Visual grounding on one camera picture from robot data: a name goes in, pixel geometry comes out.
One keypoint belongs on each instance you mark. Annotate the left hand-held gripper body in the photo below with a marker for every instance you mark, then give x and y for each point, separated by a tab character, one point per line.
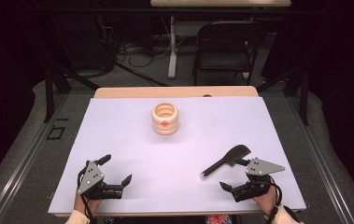
90	179

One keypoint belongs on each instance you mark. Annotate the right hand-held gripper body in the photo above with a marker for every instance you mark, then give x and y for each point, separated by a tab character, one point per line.
260	168

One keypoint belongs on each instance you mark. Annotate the black spatula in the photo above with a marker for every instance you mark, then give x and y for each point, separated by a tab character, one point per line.
237	154

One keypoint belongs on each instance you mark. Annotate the cream ribbed holder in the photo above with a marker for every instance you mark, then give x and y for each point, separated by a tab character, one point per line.
164	124

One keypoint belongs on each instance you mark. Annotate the person's left hand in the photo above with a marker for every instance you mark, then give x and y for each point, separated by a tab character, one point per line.
82	203

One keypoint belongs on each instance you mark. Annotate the person's right hand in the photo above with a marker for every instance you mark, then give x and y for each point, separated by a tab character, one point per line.
266	200

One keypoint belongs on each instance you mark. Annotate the red patterned clothing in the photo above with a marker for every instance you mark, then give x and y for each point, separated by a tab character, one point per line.
218	219

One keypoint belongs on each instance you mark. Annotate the white table mat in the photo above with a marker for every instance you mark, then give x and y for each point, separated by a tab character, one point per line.
165	161

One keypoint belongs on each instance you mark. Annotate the black metal stand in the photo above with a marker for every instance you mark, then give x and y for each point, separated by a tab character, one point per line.
304	93
50	90

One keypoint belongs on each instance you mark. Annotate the black folding chair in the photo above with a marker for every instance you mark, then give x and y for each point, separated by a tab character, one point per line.
223	59

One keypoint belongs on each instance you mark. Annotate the white-legged wooden table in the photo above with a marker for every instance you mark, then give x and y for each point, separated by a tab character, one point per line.
173	56

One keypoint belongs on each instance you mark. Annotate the grey metal floor rail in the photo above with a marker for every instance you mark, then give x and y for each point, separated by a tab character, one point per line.
25	161
321	161

